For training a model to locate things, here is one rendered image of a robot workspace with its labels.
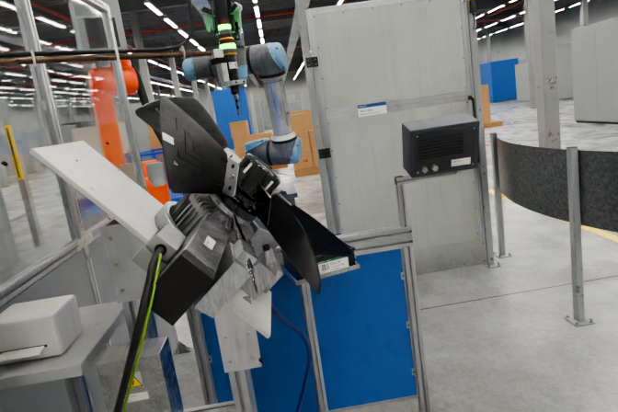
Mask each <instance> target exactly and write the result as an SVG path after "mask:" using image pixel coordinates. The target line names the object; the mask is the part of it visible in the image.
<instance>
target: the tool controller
mask: <svg viewBox="0 0 618 412"><path fill-rule="evenodd" d="M479 124H480V121H479V120H477V119H476V118H474V117H473V116H471V115H469V114H468V113H464V114H457V115H451V116H445V117H438V118H432V119H425V120H414V121H408V122H403V123H402V144H403V168H404V169H405V171H406V172H407V173H408V174H409V175H410V176H411V177H425V176H430V175H437V174H442V173H449V172H454V171H460V170H466V169H472V168H477V165H478V145H479Z"/></svg>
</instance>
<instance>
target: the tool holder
mask: <svg viewBox="0 0 618 412"><path fill-rule="evenodd" d="M209 59H210V60H211V65H216V68H217V74H218V79H219V83H221V85H222V87H229V86H235V85H240V86H242V85H246V80H245V79H241V80H233V81H230V80H229V74H228V69H227V58H226V57H223V49H218V50H212V56H209Z"/></svg>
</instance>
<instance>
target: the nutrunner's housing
mask: <svg viewBox="0 0 618 412"><path fill-rule="evenodd" d="M235 56H236V54H229V55H224V56H223V57H226V58H227V69H228V74H229V80H230V81H233V80H239V76H238V68H237V62H236V57H235ZM239 86H240V85H235V86H229V87H230V90H231V94H232V95H236V94H239V93H240V91H239V90H240V89H239Z"/></svg>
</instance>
